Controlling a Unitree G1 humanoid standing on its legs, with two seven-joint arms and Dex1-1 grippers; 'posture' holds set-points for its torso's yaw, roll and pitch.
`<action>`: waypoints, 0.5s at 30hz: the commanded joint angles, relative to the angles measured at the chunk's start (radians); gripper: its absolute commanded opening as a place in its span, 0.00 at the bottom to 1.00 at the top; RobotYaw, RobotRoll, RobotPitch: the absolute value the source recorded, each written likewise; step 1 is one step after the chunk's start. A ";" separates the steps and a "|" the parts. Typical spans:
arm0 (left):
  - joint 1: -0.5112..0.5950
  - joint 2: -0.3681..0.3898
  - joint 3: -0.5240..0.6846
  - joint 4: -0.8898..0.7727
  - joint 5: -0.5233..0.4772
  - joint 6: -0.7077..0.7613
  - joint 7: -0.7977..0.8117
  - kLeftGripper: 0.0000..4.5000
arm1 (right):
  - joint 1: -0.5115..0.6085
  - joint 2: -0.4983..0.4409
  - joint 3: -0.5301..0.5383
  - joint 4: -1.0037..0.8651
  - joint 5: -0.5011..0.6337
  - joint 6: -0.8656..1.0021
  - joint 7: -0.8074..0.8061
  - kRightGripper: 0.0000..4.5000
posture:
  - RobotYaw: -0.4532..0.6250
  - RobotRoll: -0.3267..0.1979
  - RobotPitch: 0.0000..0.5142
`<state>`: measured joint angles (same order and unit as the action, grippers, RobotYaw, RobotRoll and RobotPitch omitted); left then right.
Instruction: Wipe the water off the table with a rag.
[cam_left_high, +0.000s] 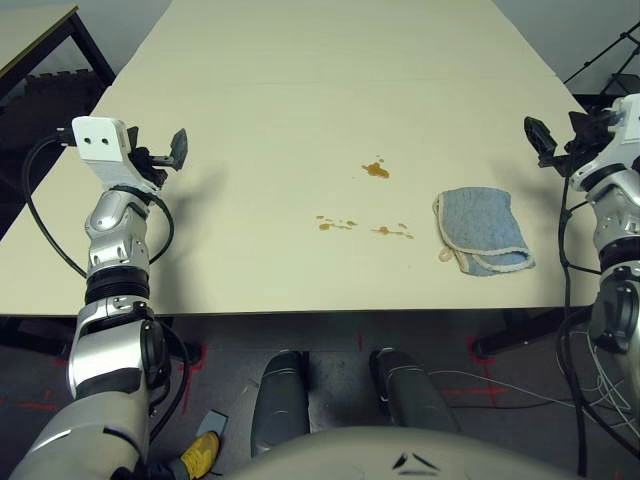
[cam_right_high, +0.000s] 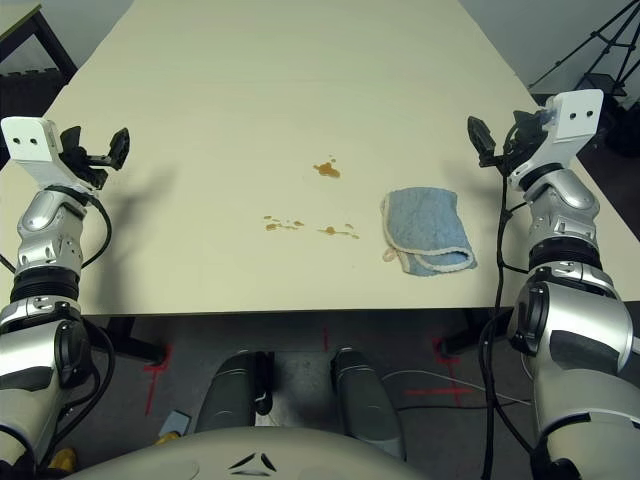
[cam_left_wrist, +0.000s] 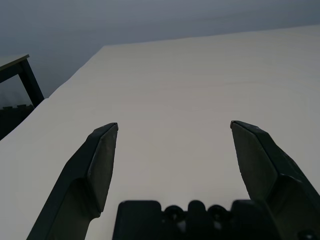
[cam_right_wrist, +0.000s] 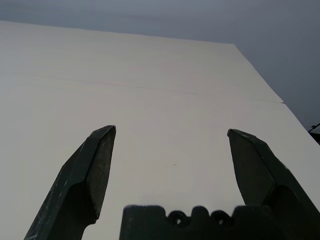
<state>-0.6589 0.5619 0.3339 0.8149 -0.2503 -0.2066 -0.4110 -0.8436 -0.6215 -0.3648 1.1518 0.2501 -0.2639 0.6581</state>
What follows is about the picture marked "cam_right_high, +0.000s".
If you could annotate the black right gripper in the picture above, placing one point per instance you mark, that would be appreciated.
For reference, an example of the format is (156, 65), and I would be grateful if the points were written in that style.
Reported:
(515, 155)

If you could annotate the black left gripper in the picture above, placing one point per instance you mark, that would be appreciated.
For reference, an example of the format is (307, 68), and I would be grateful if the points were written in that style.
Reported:
(90, 172)

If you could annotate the light blue terry rag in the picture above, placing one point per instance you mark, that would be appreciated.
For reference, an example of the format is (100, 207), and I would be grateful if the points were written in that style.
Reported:
(425, 225)

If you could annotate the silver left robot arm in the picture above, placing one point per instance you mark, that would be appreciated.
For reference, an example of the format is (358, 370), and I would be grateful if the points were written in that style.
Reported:
(47, 230)

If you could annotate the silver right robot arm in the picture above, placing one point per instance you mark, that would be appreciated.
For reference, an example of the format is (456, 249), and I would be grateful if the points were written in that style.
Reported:
(570, 320)

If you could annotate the black foam floor mat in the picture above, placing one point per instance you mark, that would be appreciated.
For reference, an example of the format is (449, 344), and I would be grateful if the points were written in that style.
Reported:
(27, 92)

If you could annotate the black equipment pile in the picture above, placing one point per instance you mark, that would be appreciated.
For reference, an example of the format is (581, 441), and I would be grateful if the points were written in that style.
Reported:
(622, 125)

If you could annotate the black tripod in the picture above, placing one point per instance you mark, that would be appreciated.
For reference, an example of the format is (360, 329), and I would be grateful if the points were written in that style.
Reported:
(607, 40)

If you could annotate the beige side table black legs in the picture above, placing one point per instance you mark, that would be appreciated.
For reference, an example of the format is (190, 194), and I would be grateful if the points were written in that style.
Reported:
(20, 20)

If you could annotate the brown liquid spill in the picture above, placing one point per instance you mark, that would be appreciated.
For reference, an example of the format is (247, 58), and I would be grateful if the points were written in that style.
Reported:
(327, 170)
(272, 226)
(330, 230)

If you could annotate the dark grey left robot leg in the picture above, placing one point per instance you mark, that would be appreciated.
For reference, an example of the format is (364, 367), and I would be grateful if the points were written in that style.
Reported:
(230, 390)

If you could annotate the dark grey robot leg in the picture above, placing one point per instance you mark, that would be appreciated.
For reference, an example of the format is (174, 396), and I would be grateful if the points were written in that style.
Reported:
(362, 400)
(230, 390)

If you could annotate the small grey floor box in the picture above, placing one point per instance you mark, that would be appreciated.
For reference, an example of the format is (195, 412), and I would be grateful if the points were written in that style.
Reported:
(175, 422)

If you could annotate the dark grey right robot leg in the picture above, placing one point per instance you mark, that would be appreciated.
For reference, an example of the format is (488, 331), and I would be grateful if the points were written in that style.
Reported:
(362, 400)

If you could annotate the yellow floor object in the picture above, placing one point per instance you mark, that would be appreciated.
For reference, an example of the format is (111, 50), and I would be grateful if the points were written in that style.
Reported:
(62, 457)

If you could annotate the grey robot torso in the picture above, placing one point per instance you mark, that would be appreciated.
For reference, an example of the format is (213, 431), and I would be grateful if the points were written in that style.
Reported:
(250, 455)

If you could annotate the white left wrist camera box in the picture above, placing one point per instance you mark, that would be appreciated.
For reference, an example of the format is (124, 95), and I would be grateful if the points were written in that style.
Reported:
(30, 145)

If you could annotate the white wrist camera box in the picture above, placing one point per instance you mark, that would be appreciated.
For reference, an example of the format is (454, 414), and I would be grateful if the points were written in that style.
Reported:
(575, 117)
(30, 145)

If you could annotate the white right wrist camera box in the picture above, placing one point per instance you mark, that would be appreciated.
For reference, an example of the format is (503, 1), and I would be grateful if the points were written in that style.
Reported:
(575, 117)

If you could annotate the black table frame leg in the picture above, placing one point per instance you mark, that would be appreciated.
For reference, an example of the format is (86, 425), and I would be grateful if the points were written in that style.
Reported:
(137, 340)
(475, 332)

